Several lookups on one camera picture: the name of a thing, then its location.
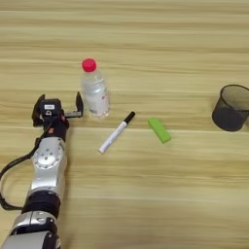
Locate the clear bottle with red cap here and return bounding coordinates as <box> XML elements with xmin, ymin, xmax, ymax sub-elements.
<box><xmin>80</xmin><ymin>57</ymin><xmax>111</xmax><ymax>122</ymax></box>

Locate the black mesh cup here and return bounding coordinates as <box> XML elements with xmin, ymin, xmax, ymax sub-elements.
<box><xmin>211</xmin><ymin>84</ymin><xmax>249</xmax><ymax>132</ymax></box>

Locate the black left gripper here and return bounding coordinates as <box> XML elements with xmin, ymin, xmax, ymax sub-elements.
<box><xmin>31</xmin><ymin>91</ymin><xmax>85</xmax><ymax>142</ymax></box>

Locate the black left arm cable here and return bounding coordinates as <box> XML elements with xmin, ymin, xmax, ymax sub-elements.
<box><xmin>0</xmin><ymin>124</ymin><xmax>54</xmax><ymax>212</ymax></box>

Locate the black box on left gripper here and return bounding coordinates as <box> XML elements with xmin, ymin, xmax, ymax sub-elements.
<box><xmin>40</xmin><ymin>98</ymin><xmax>63</xmax><ymax>119</ymax></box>

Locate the green rectangular block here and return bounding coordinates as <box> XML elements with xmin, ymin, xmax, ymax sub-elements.
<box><xmin>147</xmin><ymin>117</ymin><xmax>172</xmax><ymax>144</ymax></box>

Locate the white marker with black cap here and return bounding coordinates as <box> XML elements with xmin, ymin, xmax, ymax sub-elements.
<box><xmin>97</xmin><ymin>111</ymin><xmax>136</xmax><ymax>155</ymax></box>

